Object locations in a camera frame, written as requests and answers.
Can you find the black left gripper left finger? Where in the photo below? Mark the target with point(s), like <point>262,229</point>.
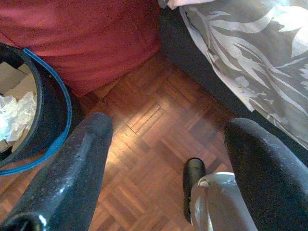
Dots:
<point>72,173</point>

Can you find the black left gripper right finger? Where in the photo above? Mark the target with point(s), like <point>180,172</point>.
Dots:
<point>269,180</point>

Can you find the black waste bucket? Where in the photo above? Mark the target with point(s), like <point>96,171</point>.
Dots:
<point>50,108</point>

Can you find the black robot foot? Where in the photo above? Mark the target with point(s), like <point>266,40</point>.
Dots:
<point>193,173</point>

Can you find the crumpled white paper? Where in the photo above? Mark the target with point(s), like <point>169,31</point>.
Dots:
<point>14,115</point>

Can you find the brown cardboard piece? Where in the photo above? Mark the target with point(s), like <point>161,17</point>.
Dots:
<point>12,77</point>

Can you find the bed with beige floral sheet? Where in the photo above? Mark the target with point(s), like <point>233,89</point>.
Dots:
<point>252,48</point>

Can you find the red folded mattress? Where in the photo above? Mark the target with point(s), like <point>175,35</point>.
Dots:
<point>84,36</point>

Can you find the pink cartoon print blanket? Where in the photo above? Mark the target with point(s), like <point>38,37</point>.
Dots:
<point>173,3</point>

